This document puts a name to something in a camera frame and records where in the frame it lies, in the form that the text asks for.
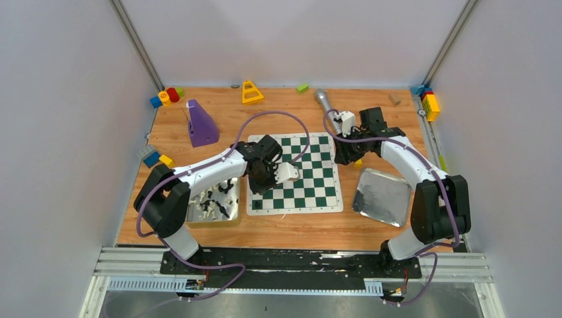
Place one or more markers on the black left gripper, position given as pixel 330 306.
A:
pixel 262 179

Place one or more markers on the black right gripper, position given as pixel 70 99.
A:
pixel 343 155

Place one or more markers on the green white chess board mat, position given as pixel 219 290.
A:
pixel 308 179

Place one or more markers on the silver tin lid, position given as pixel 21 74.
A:
pixel 382 197

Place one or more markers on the gold tin box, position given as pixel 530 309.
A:
pixel 216 206

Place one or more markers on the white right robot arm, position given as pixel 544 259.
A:
pixel 440 210

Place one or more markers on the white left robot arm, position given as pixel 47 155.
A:
pixel 163 200

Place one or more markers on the yellow triangle block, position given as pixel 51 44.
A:
pixel 251 93

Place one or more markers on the grey microphone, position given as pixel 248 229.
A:
pixel 322 98

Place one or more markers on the purple metronome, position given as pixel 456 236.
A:
pixel 202 128

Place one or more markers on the brown wooden block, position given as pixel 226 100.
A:
pixel 394 99

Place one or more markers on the green block far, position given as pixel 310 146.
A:
pixel 302 88

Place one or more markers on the yellow cube near left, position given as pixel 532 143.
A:
pixel 167 161

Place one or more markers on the yellow red blue brick stack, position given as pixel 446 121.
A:
pixel 428 101

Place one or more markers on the red cylinder block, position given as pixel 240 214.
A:
pixel 173 94

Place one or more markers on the blue brick near left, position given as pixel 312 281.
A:
pixel 151 159

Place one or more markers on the grey brick near left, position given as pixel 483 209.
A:
pixel 146 151

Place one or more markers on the yellow cylinder block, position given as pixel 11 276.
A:
pixel 164 98

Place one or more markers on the blue cube block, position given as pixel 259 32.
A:
pixel 156 102

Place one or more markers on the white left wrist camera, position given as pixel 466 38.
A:
pixel 286 172

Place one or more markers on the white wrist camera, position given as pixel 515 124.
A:
pixel 286 172
pixel 345 121

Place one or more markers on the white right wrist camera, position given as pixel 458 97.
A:
pixel 345 121

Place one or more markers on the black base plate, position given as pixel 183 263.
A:
pixel 286 269

